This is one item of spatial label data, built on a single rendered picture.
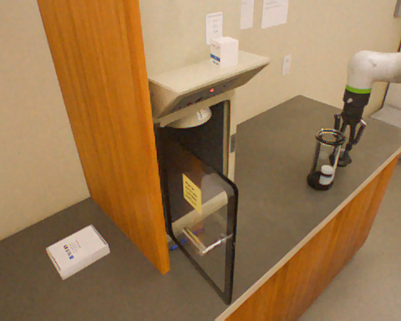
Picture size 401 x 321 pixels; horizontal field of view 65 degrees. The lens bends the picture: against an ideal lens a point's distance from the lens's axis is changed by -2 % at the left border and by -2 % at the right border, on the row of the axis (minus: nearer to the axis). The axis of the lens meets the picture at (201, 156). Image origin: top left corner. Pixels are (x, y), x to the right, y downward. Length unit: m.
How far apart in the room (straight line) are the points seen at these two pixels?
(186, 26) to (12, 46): 0.53
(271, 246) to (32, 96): 0.90
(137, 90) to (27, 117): 0.57
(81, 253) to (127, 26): 0.72
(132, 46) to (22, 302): 0.79
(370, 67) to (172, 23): 0.73
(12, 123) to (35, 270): 0.46
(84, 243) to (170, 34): 0.70
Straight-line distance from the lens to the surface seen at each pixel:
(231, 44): 0.82
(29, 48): 1.11
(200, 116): 0.96
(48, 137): 1.21
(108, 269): 1.08
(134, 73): 0.65
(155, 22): 0.76
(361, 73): 1.26
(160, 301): 0.99
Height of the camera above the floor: 1.77
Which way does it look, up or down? 34 degrees down
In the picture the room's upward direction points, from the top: 1 degrees counter-clockwise
